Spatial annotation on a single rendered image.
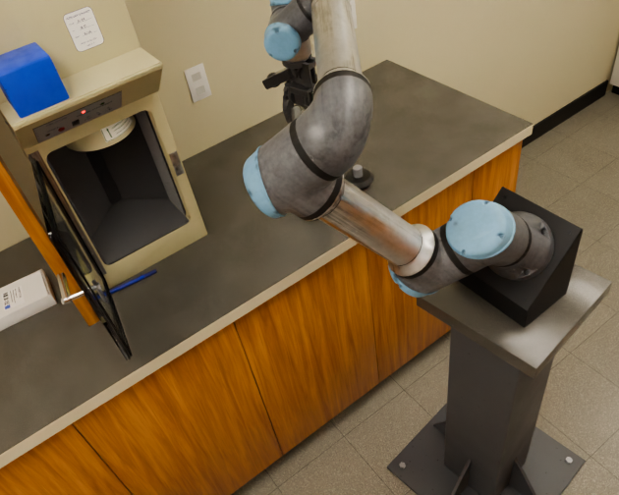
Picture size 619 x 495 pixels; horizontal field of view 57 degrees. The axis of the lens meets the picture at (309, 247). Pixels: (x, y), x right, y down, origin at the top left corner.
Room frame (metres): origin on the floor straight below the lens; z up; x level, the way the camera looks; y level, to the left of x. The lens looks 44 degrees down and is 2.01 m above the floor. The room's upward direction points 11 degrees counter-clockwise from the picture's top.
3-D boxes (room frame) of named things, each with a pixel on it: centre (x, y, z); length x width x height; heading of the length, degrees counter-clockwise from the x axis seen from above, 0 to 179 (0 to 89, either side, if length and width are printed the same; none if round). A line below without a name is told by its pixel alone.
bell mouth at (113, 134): (1.28, 0.45, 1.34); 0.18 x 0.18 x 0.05
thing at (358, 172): (1.35, -0.18, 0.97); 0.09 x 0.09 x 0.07
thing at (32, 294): (1.12, 0.79, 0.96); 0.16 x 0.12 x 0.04; 113
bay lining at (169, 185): (1.29, 0.48, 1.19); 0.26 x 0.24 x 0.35; 118
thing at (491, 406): (0.85, -0.45, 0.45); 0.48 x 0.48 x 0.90; 35
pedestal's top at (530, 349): (0.85, -0.45, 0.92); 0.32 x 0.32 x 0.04; 35
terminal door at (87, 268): (0.95, 0.50, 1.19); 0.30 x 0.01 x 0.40; 19
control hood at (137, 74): (1.13, 0.39, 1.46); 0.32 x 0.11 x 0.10; 118
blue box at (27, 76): (1.09, 0.47, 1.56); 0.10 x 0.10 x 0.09; 28
